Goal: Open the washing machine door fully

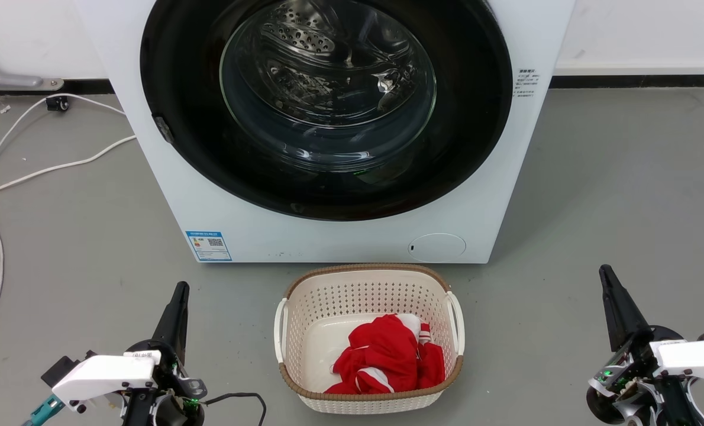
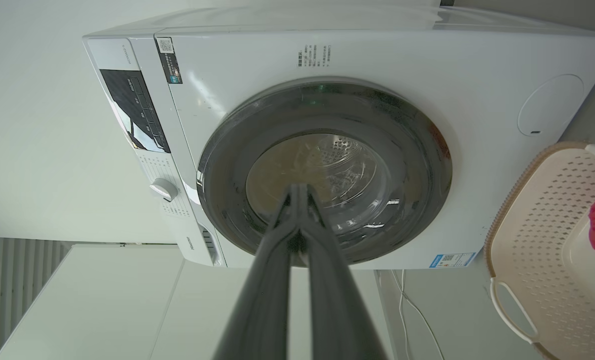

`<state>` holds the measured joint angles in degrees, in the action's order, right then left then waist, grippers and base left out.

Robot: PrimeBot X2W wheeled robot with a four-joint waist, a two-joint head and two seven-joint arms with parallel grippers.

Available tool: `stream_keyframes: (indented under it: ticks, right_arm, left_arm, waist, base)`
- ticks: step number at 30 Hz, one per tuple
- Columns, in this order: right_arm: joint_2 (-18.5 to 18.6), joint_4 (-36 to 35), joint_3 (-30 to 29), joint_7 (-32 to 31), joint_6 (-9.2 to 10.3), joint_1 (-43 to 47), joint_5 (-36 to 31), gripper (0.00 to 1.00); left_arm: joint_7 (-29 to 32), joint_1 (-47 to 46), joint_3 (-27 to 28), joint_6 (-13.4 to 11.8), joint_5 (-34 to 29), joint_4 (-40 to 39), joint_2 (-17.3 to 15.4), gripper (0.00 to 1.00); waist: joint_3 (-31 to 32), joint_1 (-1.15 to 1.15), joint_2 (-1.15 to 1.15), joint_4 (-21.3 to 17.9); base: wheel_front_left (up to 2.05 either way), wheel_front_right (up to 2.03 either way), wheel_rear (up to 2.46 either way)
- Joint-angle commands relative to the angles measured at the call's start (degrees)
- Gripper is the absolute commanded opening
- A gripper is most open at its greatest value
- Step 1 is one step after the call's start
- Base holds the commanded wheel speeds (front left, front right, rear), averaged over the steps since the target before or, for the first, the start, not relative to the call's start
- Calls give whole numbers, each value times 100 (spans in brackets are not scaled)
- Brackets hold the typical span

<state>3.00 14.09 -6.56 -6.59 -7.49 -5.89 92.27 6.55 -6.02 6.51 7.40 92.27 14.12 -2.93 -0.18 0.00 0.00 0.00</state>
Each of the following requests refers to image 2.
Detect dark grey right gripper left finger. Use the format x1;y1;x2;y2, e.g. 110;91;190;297
212;183;299;360

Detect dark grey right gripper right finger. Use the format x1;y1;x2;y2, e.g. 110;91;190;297
297;183;389;360

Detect silver washing machine dial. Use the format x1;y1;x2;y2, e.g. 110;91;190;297
149;178;179;203

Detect round dark washing machine door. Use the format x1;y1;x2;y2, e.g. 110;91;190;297
196;77;453;266

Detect white front-load washing machine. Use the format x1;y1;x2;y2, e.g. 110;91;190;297
82;5;595;271

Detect white cabinet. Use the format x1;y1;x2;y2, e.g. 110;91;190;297
0;243;394;360

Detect beige perforated laundry basket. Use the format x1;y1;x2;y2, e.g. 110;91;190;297
483;141;595;360

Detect white slatted radiator panel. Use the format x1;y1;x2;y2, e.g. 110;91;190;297
0;236;73;360

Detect white power cable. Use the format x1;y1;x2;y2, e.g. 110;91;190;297
390;269;446;360

